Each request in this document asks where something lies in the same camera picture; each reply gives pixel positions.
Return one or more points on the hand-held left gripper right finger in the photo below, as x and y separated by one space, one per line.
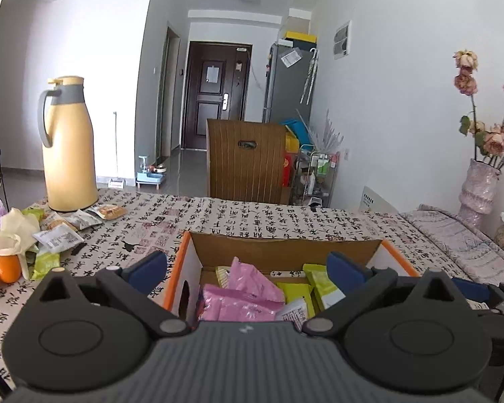
346 273

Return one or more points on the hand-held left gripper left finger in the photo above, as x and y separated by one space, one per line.
145 270

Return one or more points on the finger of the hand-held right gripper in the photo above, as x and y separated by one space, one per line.
472 289

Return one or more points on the yellow-green snack packet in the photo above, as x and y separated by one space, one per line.
222 277
296 296
323 285
45 265

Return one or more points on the white labelled snack packet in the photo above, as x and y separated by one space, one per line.
292 312
59 238

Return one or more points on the red cardboard box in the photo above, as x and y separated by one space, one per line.
277 247

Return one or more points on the pink snack packet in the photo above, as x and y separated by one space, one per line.
256 279
235 304

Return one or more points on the orange snack packet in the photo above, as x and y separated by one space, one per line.
107 211

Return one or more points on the grey-white snack packet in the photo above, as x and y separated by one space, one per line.
84 219

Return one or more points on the white leaning panel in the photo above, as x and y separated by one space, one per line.
378 199

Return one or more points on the pink textured vase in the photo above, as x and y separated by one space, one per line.
479 193

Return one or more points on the blue and white pet feeder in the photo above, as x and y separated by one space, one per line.
151 174

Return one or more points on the red and yellow bag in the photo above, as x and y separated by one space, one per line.
289 163

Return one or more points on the yellow thermos jug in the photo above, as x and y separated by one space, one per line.
69 163

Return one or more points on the orange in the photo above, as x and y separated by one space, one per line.
6 269

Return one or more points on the pale feathery decoration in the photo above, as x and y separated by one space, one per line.
327 134

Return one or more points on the wooden chair back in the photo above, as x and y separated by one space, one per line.
243 163

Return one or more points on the dried rose bouquet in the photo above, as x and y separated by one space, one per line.
497 140

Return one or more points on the blue dustpan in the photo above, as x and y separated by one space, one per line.
294 129

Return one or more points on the dark brown door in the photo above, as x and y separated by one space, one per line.
201 113

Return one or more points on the grey refrigerator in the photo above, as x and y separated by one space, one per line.
285 92

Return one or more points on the white umbrella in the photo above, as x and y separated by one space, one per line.
310 75

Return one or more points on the paper sheet on door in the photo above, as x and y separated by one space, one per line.
213 74

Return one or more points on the paper note on refrigerator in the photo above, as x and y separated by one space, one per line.
290 58

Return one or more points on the yellow box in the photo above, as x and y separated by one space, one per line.
301 37

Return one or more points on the wall socket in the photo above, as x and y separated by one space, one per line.
347 154

